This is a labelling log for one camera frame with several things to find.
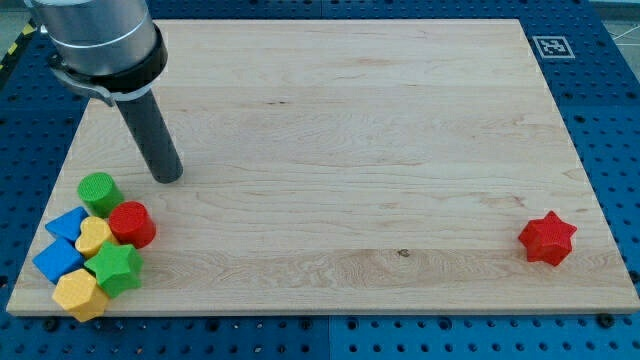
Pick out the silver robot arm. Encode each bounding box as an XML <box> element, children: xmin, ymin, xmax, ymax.
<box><xmin>26</xmin><ymin>0</ymin><xmax>168</xmax><ymax>106</ymax></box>

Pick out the green star block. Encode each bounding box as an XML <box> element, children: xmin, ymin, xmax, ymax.
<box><xmin>84</xmin><ymin>242</ymin><xmax>144</xmax><ymax>298</ymax></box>

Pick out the red star block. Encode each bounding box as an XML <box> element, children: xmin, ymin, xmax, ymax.
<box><xmin>518</xmin><ymin>211</ymin><xmax>578</xmax><ymax>266</ymax></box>

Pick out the light wooden board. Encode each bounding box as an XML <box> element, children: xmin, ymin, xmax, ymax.
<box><xmin>5</xmin><ymin>18</ymin><xmax>640</xmax><ymax>318</ymax></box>

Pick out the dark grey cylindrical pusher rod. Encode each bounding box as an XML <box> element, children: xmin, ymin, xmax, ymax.
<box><xmin>116</xmin><ymin>90</ymin><xmax>183</xmax><ymax>184</ymax></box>

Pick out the red cylinder block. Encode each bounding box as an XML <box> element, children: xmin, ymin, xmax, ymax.
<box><xmin>108</xmin><ymin>201</ymin><xmax>156</xmax><ymax>249</ymax></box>

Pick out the green cylinder block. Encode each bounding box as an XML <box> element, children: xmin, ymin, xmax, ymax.
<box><xmin>77</xmin><ymin>172</ymin><xmax>124</xmax><ymax>218</ymax></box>

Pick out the yellow heart block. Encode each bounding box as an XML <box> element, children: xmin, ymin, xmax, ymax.
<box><xmin>75</xmin><ymin>216</ymin><xmax>119</xmax><ymax>259</ymax></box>

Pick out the blue triangle block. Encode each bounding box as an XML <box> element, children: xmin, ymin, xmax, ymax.
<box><xmin>45</xmin><ymin>206</ymin><xmax>89</xmax><ymax>243</ymax></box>

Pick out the white fiducial marker tag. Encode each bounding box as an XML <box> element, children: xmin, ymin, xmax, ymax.
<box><xmin>532</xmin><ymin>35</ymin><xmax>575</xmax><ymax>59</ymax></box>

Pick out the yellow hexagon block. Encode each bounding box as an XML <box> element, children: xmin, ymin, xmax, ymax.
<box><xmin>52</xmin><ymin>269</ymin><xmax>109</xmax><ymax>322</ymax></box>

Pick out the blue cube block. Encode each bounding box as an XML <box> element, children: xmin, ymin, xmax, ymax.
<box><xmin>32</xmin><ymin>238</ymin><xmax>85</xmax><ymax>284</ymax></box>

